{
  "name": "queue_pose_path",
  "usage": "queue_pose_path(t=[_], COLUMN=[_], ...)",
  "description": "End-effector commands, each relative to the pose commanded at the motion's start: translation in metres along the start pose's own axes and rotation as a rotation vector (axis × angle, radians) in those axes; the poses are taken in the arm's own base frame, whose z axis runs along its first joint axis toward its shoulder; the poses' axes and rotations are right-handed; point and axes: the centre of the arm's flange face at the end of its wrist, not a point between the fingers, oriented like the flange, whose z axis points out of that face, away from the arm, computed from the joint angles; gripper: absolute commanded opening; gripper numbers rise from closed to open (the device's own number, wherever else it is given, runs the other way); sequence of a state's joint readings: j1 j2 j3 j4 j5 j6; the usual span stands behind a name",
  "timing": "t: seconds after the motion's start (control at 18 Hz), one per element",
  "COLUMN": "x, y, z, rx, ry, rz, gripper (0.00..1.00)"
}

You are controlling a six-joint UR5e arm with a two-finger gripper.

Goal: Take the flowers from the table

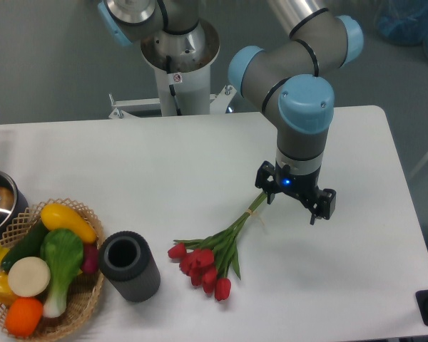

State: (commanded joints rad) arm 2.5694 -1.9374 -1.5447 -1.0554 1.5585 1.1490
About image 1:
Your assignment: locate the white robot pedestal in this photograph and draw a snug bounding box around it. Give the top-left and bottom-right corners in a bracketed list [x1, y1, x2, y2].
[109, 19, 237, 118]

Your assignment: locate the orange fruit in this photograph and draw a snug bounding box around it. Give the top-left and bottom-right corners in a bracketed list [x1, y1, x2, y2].
[4, 297, 43, 338]

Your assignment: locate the black cable on pedestal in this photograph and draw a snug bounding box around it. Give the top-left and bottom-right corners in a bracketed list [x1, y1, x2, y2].
[165, 55, 182, 116]

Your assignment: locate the yellow bell pepper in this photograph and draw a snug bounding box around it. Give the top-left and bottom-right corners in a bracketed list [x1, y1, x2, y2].
[0, 271, 18, 306]

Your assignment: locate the woven wicker basket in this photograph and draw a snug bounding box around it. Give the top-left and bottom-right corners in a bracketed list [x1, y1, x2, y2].
[0, 198, 105, 341]

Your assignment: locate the dark green cucumber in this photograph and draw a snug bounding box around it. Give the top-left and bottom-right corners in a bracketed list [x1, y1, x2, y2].
[0, 220, 49, 272]

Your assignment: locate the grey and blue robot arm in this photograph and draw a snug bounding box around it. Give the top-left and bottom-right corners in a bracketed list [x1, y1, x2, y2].
[98, 1, 364, 220]

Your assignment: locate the blue plastic bag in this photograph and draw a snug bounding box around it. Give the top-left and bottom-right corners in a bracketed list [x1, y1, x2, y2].
[374, 1, 428, 58]

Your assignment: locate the dark grey ribbed vase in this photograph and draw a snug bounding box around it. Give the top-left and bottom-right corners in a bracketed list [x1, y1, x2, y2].
[98, 231, 161, 302]

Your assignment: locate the red tulip bouquet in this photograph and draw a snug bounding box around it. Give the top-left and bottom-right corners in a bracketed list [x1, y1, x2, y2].
[167, 192, 266, 302]

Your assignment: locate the yellow squash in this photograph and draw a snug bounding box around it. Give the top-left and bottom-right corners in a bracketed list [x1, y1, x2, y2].
[40, 203, 97, 244]

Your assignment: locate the green bok choy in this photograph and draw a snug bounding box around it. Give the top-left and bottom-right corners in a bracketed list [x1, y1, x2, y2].
[40, 229, 83, 318]

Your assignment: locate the red radish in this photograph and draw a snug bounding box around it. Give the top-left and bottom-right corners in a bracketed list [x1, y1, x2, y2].
[81, 244, 98, 274]

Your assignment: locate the cream round disc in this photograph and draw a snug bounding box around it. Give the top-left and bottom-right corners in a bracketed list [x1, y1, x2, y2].
[8, 256, 51, 297]

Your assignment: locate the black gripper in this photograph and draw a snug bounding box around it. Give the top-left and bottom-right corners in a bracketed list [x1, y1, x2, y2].
[255, 161, 337, 225]

